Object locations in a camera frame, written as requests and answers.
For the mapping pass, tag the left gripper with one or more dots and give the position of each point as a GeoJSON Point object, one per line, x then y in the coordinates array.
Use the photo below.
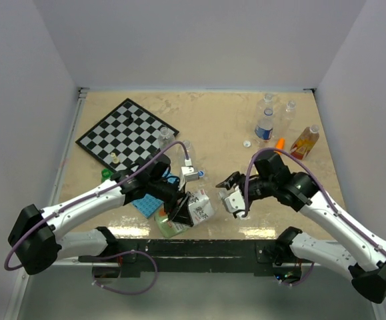
{"type": "Point", "coordinates": [183, 214]}

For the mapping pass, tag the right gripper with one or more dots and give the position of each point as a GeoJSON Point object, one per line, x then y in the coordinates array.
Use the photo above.
{"type": "Point", "coordinates": [234, 177]}

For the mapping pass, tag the juice bottle with white label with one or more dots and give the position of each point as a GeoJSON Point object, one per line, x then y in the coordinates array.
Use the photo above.
{"type": "Point", "coordinates": [200, 208]}

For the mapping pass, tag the green plastic bottle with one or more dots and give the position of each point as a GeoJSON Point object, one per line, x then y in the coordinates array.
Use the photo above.
{"type": "Point", "coordinates": [105, 175]}

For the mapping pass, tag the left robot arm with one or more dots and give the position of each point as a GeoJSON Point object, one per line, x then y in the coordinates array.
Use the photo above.
{"type": "Point", "coordinates": [41, 237]}

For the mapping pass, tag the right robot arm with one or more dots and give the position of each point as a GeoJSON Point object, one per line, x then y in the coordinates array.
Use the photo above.
{"type": "Point", "coordinates": [359, 255]}

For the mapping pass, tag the blue label water bottle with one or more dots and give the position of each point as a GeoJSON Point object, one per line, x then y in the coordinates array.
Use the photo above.
{"type": "Point", "coordinates": [264, 126]}

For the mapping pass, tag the orange tea bottle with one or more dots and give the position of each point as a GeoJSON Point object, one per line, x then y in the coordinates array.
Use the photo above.
{"type": "Point", "coordinates": [305, 142]}

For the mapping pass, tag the clear bottle back row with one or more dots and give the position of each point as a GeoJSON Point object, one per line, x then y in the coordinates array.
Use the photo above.
{"type": "Point", "coordinates": [266, 102]}

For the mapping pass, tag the blue studded baseplate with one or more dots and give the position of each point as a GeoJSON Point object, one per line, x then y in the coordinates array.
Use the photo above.
{"type": "Point", "coordinates": [147, 205]}

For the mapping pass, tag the orange plastic carrot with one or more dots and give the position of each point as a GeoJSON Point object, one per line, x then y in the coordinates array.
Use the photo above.
{"type": "Point", "coordinates": [280, 146]}

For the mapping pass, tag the cream chess piece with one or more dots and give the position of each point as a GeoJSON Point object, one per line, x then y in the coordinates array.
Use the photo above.
{"type": "Point", "coordinates": [114, 158]}

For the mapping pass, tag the black white chessboard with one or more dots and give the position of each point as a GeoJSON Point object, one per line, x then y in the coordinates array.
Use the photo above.
{"type": "Point", "coordinates": [129, 141]}

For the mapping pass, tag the black chess piece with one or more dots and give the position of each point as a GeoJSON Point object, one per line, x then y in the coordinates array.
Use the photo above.
{"type": "Point", "coordinates": [130, 118]}

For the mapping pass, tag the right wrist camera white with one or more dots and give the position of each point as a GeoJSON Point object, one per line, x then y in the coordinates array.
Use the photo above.
{"type": "Point", "coordinates": [233, 202]}

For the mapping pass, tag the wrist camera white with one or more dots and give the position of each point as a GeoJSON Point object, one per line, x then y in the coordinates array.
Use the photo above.
{"type": "Point", "coordinates": [188, 173]}
{"type": "Point", "coordinates": [233, 202]}

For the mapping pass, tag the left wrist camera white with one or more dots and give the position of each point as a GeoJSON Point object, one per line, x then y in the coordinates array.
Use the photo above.
{"type": "Point", "coordinates": [188, 173]}

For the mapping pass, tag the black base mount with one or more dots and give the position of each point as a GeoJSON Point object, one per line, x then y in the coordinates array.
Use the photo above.
{"type": "Point", "coordinates": [257, 257]}

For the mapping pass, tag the aluminium frame rail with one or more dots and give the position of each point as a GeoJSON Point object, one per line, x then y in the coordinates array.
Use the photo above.
{"type": "Point", "coordinates": [81, 97]}

